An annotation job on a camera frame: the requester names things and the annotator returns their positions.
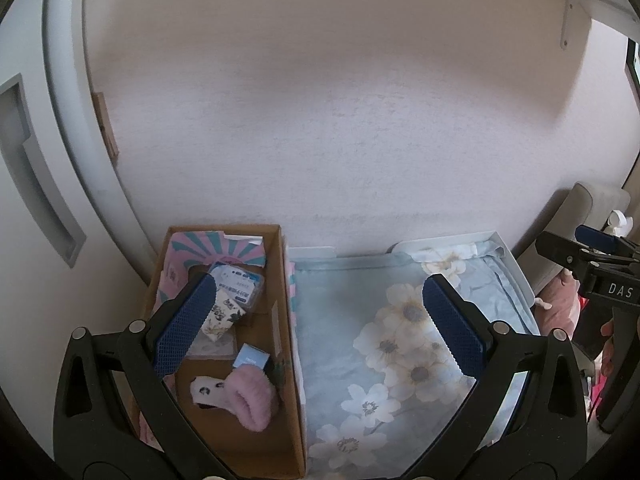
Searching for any floral print tissue pack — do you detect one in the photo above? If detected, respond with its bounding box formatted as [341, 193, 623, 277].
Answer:
[200, 292, 246, 343]

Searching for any white wall bracket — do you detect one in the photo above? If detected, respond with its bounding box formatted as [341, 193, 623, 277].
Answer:
[557, 0, 591, 48]

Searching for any brown cardboard box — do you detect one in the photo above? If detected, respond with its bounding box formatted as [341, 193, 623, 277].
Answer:
[127, 224, 307, 478]

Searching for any pink plush toy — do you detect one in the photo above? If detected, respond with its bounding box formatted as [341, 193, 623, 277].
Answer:
[535, 267, 583, 341]

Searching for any pink fluffy hair band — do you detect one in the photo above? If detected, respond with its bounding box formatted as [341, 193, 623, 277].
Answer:
[222, 366, 281, 432]

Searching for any white door frame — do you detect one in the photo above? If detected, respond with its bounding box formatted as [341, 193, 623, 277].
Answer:
[42, 0, 157, 261]

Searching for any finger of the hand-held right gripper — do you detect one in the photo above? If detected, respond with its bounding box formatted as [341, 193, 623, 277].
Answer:
[574, 225, 640, 262]
[535, 231, 602, 277]

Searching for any clear packet with blue label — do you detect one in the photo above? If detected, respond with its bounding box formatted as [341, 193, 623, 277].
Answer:
[207, 261, 265, 311]

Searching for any window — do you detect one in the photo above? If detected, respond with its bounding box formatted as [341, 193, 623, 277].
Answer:
[625, 37, 640, 86]

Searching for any person's right hand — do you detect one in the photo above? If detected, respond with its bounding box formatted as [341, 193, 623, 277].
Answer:
[599, 320, 617, 377]

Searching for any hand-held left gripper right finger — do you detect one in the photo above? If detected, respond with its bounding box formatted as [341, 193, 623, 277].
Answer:
[400, 274, 589, 480]

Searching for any recessed grey door handle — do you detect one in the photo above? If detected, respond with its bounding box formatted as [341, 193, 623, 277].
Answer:
[0, 75, 86, 268]

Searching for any brown wooden strip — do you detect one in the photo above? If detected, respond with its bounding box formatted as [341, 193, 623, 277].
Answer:
[92, 92, 120, 166]

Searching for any blue floral cloth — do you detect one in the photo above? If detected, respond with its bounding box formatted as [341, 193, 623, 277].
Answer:
[289, 247, 541, 480]

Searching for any small blue packet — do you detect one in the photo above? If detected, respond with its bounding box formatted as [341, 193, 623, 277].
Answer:
[234, 344, 273, 373]

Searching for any white tray table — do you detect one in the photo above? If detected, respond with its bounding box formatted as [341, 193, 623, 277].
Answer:
[287, 230, 543, 336]

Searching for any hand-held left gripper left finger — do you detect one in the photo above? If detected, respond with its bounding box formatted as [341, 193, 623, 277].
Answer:
[52, 272, 236, 480]

